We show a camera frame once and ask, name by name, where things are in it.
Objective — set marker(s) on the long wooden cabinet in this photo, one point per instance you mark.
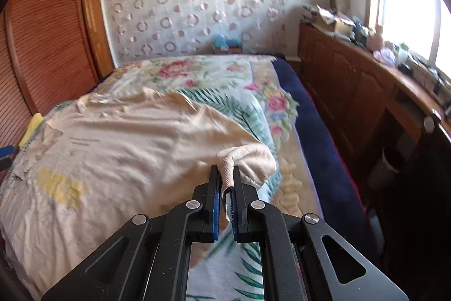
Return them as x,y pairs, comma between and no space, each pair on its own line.
352,82

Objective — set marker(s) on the blue plastic pack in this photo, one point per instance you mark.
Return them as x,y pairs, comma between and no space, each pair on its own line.
221,40

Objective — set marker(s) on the green-capped bottle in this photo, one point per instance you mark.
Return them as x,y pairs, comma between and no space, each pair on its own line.
402,54

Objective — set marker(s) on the purple plastic bag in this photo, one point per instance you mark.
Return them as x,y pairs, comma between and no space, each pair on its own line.
384,56

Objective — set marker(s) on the wooden louvered wardrobe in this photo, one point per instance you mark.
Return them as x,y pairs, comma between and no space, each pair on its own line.
45,33

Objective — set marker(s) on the navy blue blanket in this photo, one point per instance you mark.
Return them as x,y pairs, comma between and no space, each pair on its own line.
317,131

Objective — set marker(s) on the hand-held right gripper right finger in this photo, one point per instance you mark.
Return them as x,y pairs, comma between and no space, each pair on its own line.
235,214

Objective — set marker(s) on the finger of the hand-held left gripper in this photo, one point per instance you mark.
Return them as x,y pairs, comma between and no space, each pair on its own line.
5,151

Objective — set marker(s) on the open cardboard box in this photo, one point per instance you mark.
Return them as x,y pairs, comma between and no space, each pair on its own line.
338,22

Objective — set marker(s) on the yellow cloth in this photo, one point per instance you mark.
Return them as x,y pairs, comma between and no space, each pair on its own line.
31,126

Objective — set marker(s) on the white waste bin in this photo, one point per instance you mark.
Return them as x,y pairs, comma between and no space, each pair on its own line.
385,163

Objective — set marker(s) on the small flat box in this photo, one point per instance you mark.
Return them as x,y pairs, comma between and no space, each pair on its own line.
234,50

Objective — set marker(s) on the floral bedspread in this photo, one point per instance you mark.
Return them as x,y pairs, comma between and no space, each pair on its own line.
197,70

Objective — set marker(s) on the pink vase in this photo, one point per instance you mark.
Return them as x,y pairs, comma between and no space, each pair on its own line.
377,38

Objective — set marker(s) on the leaf-print blanket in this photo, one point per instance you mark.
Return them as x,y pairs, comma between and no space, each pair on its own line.
243,110

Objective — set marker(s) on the beige t-shirt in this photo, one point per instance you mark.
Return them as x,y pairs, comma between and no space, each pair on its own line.
123,153

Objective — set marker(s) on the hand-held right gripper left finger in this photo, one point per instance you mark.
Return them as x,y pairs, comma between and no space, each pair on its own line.
212,202

